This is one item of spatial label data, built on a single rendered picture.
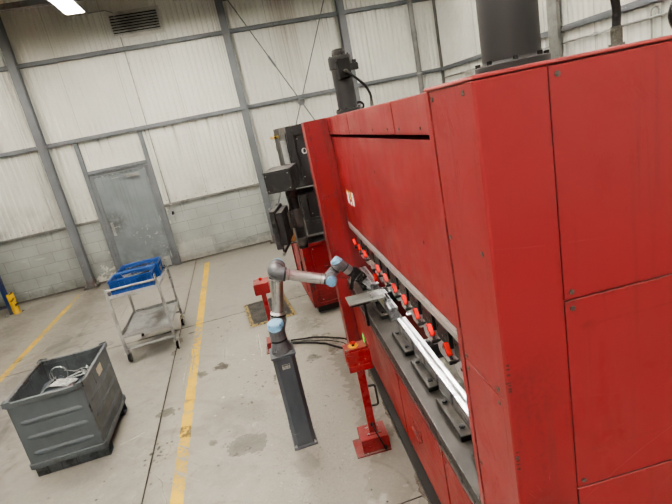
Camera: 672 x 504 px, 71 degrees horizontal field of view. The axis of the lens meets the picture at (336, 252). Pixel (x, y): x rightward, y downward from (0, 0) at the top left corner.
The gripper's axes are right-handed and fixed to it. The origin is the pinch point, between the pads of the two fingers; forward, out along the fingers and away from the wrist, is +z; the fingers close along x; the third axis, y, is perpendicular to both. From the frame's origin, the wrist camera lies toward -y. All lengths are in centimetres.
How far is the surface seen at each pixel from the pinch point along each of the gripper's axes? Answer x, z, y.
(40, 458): 35, -114, -271
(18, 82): 650, -520, -157
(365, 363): -43, 14, -36
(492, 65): -196, -90, 92
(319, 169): 84, -71, 47
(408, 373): -94, 12, -13
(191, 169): 691, -197, -106
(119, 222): 675, -248, -278
